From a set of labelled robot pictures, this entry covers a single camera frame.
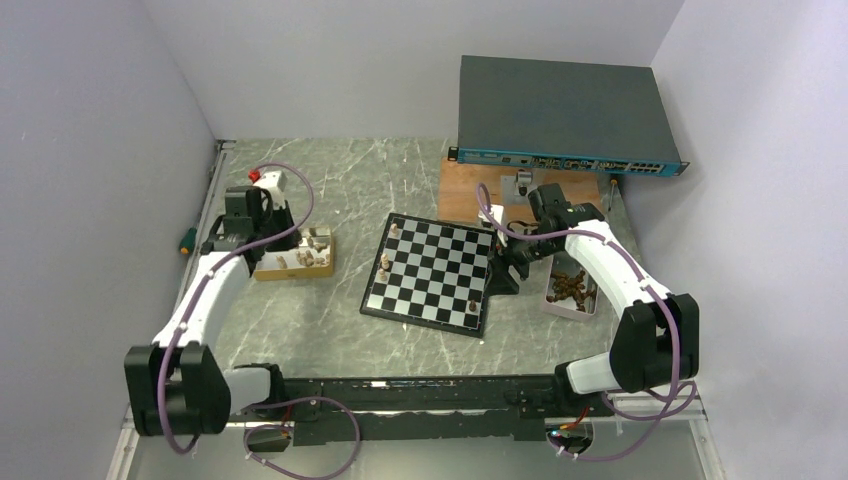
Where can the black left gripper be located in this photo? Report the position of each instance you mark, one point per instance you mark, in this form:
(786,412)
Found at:
(286,243)

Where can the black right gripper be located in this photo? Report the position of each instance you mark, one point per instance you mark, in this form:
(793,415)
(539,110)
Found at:
(501,281)

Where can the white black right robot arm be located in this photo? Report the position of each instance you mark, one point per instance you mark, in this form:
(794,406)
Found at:
(656,338)

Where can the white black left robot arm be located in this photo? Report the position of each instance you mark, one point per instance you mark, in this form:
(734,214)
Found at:
(175,385)

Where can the wooden board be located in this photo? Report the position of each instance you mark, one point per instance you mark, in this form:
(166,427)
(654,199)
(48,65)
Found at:
(457,190)

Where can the gold metal tin tray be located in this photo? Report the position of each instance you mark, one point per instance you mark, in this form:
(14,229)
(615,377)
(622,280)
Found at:
(313,257)

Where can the black and white chessboard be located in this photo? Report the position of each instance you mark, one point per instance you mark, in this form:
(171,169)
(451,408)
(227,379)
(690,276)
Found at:
(436,269)

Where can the pink plastic tray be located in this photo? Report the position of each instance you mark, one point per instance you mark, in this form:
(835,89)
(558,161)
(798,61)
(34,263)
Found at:
(571,292)

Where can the green orange screwdriver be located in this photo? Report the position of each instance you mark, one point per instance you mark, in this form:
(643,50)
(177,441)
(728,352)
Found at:
(188,241)

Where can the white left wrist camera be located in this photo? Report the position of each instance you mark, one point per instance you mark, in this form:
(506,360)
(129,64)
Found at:
(273,181)

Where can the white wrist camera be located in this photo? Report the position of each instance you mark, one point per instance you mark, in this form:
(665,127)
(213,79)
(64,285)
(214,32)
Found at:
(495,215)
(273,181)

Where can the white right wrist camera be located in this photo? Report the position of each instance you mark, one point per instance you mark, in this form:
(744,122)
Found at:
(495,215)

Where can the metal bracket with knob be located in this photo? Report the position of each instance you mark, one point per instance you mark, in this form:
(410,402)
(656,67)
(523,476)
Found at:
(523,182)

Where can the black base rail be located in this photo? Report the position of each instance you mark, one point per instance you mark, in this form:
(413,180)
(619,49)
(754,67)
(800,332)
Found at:
(519,407)

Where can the blue grey network switch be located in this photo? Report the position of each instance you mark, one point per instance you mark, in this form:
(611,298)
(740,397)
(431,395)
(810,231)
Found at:
(566,116)

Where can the aluminium frame rail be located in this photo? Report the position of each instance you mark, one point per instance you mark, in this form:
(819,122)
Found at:
(127,444)

